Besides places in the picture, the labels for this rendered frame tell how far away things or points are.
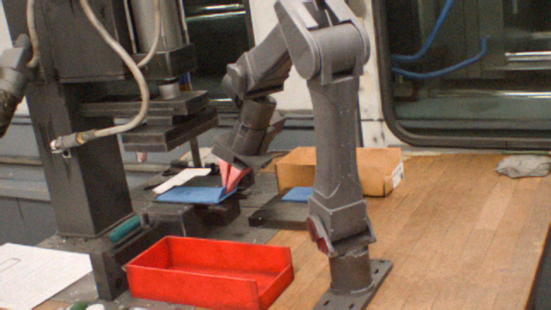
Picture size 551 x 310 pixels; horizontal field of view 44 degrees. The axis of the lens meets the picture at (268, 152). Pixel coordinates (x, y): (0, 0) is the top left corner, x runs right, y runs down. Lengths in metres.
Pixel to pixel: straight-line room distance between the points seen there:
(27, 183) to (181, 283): 1.70
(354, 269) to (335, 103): 0.25
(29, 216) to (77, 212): 1.34
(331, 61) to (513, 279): 0.44
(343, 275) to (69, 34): 0.69
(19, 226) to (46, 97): 1.51
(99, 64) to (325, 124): 0.52
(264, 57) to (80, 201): 0.57
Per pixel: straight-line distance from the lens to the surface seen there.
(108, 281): 1.20
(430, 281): 1.12
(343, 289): 1.07
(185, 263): 1.26
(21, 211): 2.87
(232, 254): 1.19
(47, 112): 1.46
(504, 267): 1.15
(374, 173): 1.44
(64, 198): 1.52
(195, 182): 1.44
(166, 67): 1.27
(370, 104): 1.77
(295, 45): 0.95
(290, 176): 1.52
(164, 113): 1.30
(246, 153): 1.23
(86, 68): 1.36
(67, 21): 1.37
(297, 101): 1.92
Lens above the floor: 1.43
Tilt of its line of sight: 16 degrees down
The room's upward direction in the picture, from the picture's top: 8 degrees counter-clockwise
